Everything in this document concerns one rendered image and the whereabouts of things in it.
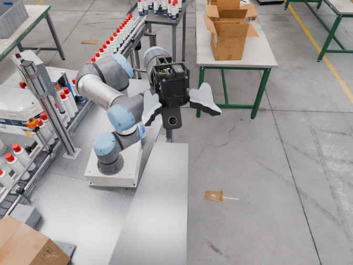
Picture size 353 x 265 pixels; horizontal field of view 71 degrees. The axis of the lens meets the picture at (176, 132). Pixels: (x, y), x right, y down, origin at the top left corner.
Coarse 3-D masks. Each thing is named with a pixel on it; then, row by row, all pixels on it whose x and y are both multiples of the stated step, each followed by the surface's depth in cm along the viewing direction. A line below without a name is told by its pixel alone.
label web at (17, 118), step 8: (32, 104) 160; (0, 112) 158; (8, 112) 157; (16, 112) 156; (24, 112) 157; (32, 112) 162; (40, 112) 167; (0, 120) 165; (8, 120) 164; (16, 120) 162; (24, 120) 161
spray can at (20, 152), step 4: (16, 144) 134; (16, 148) 133; (20, 148) 136; (16, 152) 135; (20, 152) 135; (24, 152) 137; (16, 156) 137; (20, 156) 136; (24, 156) 138; (28, 156) 142; (20, 160) 139; (24, 160) 139; (28, 160) 142; (24, 164) 141; (32, 164) 145; (28, 168) 145; (32, 168) 146
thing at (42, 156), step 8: (80, 104) 188; (72, 120) 176; (56, 144) 162; (40, 152) 156; (40, 160) 152; (32, 176) 144; (24, 184) 141; (8, 200) 134; (0, 208) 131; (8, 208) 131; (0, 216) 128
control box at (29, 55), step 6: (24, 54) 123; (30, 54) 123; (18, 60) 119; (30, 60) 119; (36, 60) 119; (18, 66) 117; (36, 66) 117; (42, 66) 119; (42, 72) 120; (42, 78) 122; (48, 78) 124; (48, 84) 126; (30, 90) 130; (48, 90) 128; (54, 90) 130; (36, 96) 126
